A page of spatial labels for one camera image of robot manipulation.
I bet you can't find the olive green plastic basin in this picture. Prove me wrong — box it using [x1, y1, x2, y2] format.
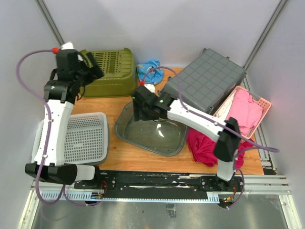
[80, 48, 138, 98]

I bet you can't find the clear blue plastic tub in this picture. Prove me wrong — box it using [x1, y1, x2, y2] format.
[114, 102, 188, 156]

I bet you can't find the white perforated plastic basket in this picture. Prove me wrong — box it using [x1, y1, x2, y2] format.
[44, 112, 109, 166]

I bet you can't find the large grey plastic bin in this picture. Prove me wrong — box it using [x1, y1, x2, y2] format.
[159, 49, 246, 115]

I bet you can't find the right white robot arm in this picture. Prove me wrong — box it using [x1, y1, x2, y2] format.
[131, 85, 241, 191]

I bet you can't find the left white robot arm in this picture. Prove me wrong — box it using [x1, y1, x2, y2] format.
[25, 48, 104, 189]

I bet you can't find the blue patterned cloth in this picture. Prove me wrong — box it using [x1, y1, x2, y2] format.
[136, 59, 164, 84]

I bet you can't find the magenta cloth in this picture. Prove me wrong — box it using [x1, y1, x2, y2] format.
[186, 127, 246, 167]

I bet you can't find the light pink cloth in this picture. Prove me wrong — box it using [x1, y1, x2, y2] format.
[226, 89, 263, 136]

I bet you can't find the pink plastic basket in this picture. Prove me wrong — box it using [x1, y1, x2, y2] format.
[214, 86, 271, 139]

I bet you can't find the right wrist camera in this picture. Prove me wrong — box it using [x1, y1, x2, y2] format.
[140, 81, 155, 93]

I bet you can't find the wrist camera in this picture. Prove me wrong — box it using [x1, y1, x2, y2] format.
[140, 81, 155, 93]
[52, 42, 84, 61]

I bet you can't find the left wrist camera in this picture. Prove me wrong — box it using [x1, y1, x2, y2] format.
[52, 42, 84, 61]

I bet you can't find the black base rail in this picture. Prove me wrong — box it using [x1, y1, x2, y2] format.
[74, 170, 243, 198]

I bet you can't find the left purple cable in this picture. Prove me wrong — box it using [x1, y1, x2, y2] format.
[15, 49, 105, 207]

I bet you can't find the purple cable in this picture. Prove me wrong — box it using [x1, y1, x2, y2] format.
[142, 66, 279, 207]
[15, 49, 105, 207]

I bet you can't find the aluminium cable duct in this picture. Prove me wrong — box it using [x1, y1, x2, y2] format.
[40, 192, 220, 204]

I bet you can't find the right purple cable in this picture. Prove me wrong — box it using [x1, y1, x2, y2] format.
[142, 66, 279, 207]

